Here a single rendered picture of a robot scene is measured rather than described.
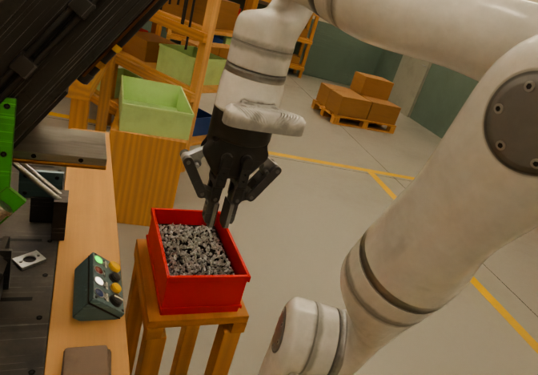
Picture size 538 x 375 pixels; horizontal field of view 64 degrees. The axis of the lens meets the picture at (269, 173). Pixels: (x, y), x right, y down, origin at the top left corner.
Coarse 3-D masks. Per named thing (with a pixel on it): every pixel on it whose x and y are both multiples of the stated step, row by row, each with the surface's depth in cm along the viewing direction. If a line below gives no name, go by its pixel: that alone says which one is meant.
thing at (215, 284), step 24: (168, 216) 127; (192, 216) 130; (216, 216) 133; (168, 240) 119; (192, 240) 121; (216, 240) 125; (168, 264) 110; (192, 264) 112; (216, 264) 115; (240, 264) 113; (168, 288) 101; (192, 288) 104; (216, 288) 106; (240, 288) 109; (168, 312) 104; (192, 312) 107
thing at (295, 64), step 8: (264, 0) 866; (312, 16) 946; (168, 32) 859; (176, 32) 869; (304, 32) 923; (312, 32) 918; (216, 40) 890; (224, 40) 915; (304, 40) 918; (296, 56) 941; (304, 56) 938; (296, 64) 948; (304, 64) 946
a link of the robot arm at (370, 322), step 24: (360, 240) 39; (360, 264) 38; (360, 288) 38; (360, 312) 39; (384, 312) 37; (408, 312) 36; (432, 312) 37; (360, 336) 45; (384, 336) 41; (336, 360) 51; (360, 360) 48
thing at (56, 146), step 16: (48, 128) 104; (64, 128) 107; (32, 144) 95; (48, 144) 97; (64, 144) 99; (80, 144) 101; (96, 144) 103; (16, 160) 91; (32, 160) 93; (48, 160) 94; (64, 160) 95; (80, 160) 96; (96, 160) 97
